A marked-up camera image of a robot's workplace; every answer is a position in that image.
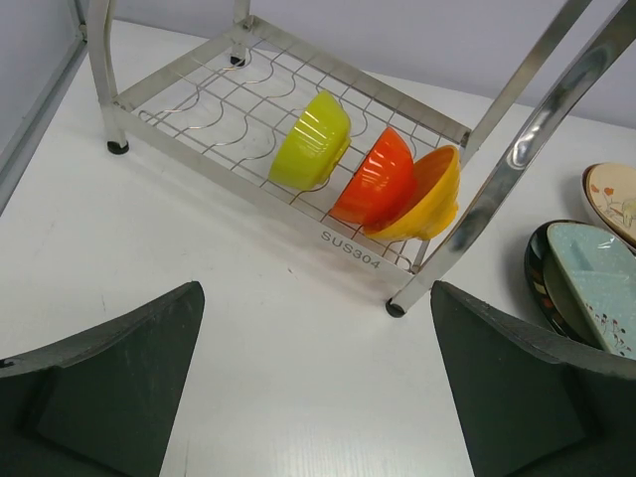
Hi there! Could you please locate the light blue divided plate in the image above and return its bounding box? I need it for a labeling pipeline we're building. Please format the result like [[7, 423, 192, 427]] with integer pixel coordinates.
[[547, 222, 635, 360]]

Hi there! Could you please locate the lime green bowl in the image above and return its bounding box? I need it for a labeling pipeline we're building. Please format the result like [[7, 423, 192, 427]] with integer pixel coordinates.
[[268, 90, 351, 191]]

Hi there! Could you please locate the yellow bowl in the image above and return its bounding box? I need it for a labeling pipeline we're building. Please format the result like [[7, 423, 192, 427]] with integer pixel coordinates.
[[364, 145, 461, 241]]

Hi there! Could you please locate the orange bowl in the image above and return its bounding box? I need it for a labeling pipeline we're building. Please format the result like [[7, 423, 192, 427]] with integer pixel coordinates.
[[329, 126, 415, 226]]

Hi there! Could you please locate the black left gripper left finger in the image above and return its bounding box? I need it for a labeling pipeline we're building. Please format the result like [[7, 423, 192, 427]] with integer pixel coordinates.
[[1, 281, 205, 476]]

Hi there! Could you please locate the stainless steel dish rack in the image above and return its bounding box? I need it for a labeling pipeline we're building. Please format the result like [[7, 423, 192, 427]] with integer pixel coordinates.
[[85, 1, 635, 317]]

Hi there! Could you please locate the beige bird round plate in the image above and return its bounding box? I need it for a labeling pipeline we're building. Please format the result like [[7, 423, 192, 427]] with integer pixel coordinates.
[[581, 162, 635, 253]]

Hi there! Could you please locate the black rimmed round plate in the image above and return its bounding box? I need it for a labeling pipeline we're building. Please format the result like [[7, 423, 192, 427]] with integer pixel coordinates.
[[524, 220, 602, 350]]

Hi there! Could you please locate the aluminium frame post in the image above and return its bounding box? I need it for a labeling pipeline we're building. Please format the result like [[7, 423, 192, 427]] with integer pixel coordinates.
[[1, 1, 85, 208]]

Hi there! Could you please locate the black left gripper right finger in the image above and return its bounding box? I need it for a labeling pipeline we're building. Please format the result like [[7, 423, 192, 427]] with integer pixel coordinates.
[[430, 281, 635, 476]]

